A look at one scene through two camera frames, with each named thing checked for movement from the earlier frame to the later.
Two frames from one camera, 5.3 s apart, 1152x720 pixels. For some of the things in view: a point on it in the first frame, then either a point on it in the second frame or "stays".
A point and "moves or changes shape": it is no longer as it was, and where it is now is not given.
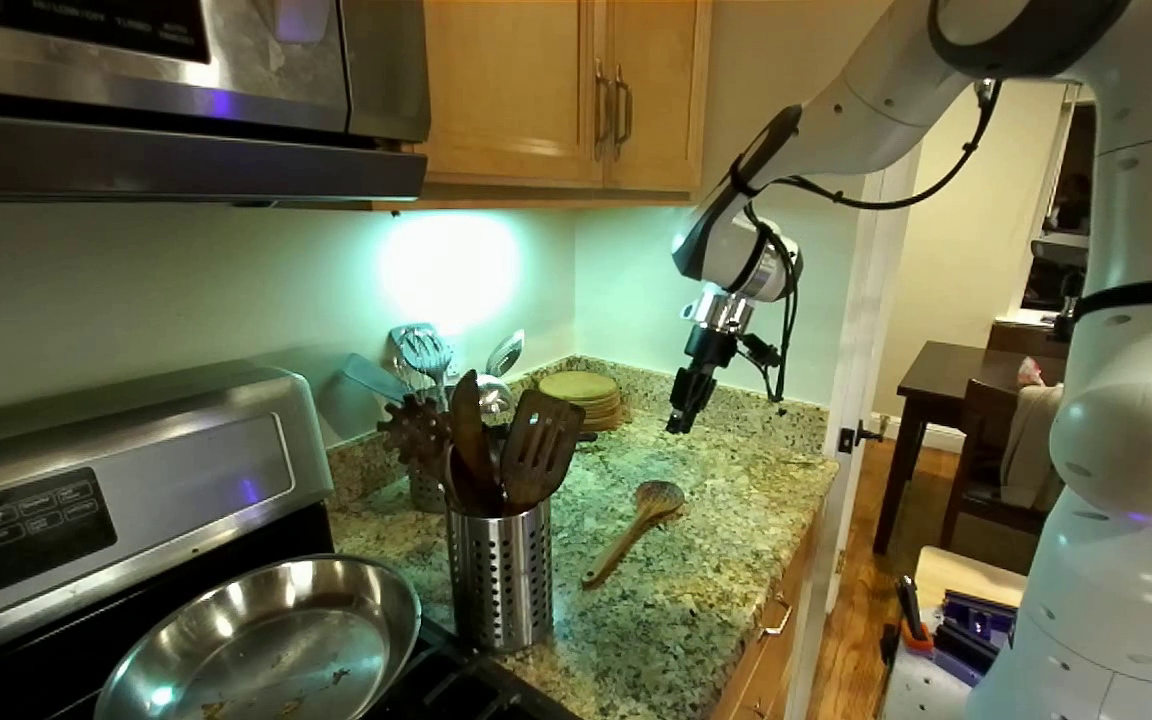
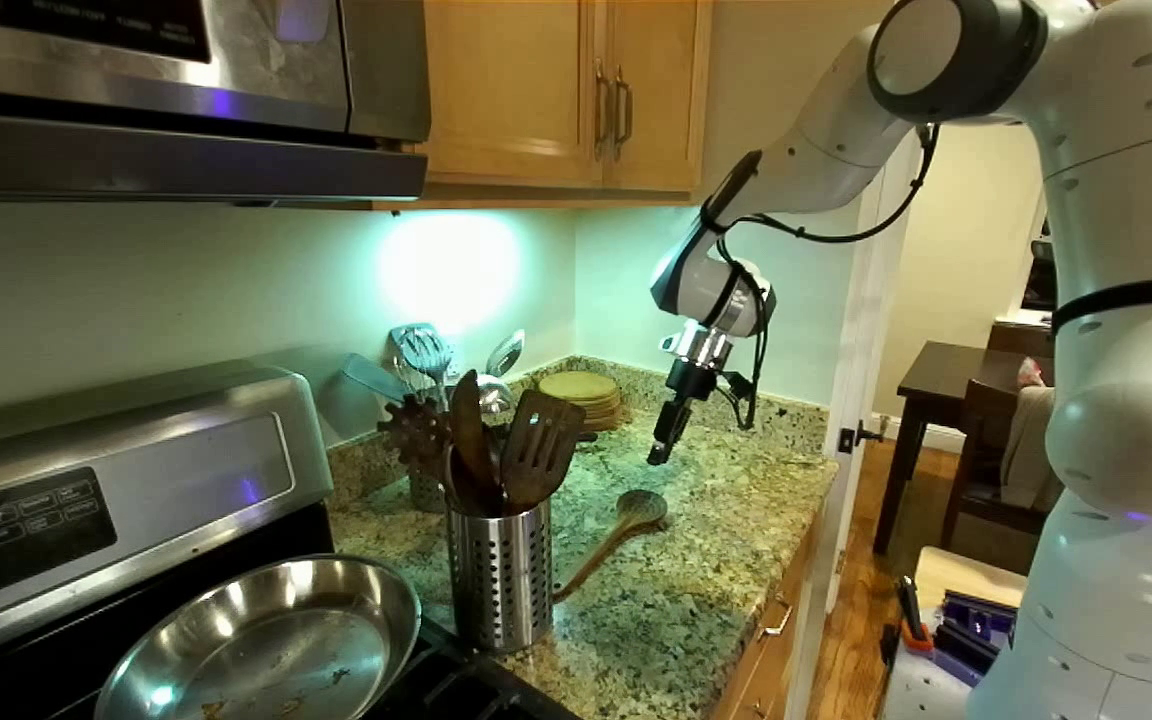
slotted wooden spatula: x=541 y=447 stays
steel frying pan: x=313 y=638 stays
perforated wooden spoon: x=657 y=501 moves or changes shape
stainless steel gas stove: x=60 y=514 stays
